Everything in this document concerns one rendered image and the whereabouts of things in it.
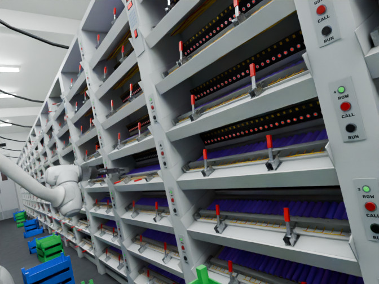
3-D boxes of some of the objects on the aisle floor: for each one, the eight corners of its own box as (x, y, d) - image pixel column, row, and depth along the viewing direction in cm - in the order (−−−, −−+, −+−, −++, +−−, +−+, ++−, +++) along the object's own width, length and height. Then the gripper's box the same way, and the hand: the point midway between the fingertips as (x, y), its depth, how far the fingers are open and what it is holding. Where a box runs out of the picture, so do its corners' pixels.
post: (216, 366, 97) (121, -66, 104) (201, 354, 104) (113, -49, 112) (249, 334, 109) (162, -50, 116) (233, 325, 116) (152, -36, 124)
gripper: (92, 164, 135) (133, 162, 150) (84, 167, 148) (122, 165, 162) (93, 178, 134) (133, 174, 149) (84, 180, 147) (123, 176, 161)
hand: (122, 170), depth 153 cm, fingers open, 3 cm apart
